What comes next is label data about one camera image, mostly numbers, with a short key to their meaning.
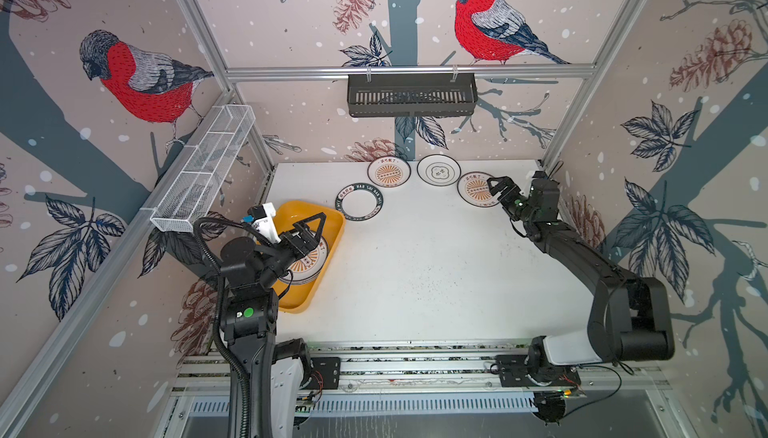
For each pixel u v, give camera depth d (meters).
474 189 1.13
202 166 0.79
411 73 0.94
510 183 0.80
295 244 0.58
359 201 1.11
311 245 0.59
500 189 0.80
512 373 0.73
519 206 0.76
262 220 0.60
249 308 0.49
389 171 1.18
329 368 0.74
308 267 0.90
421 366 0.76
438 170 1.19
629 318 0.43
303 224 0.59
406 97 1.07
